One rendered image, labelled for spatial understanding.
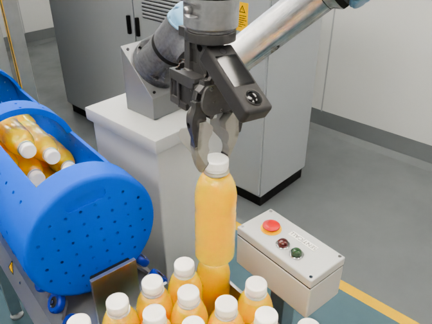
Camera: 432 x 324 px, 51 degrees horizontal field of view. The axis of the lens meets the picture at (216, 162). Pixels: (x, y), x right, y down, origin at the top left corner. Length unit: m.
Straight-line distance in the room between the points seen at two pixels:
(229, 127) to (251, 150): 1.97
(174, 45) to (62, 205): 0.50
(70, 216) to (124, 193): 0.12
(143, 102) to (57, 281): 0.55
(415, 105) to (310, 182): 0.94
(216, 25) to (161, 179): 0.71
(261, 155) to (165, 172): 1.43
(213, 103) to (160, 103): 0.64
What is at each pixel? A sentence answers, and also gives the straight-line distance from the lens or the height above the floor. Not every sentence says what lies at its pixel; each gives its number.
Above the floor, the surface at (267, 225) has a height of 1.11.
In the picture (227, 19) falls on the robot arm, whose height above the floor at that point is 1.56.
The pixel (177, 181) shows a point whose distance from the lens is 1.30.
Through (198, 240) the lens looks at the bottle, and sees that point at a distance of 0.76.
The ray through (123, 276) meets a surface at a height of 1.02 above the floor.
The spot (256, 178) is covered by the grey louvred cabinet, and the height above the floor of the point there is 0.22.
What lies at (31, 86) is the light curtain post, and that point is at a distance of 2.33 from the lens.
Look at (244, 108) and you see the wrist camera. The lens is 0.57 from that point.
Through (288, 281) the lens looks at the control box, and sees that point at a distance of 0.90.
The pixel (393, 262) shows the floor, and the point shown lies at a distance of 2.63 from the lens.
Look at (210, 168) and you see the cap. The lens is 0.68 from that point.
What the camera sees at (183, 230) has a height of 0.79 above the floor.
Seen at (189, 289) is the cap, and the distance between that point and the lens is 0.83.
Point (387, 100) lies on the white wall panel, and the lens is 3.55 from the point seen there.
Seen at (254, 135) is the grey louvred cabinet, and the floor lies 0.50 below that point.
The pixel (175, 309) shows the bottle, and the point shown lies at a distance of 0.84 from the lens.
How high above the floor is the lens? 1.70
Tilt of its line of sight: 31 degrees down
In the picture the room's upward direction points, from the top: straight up
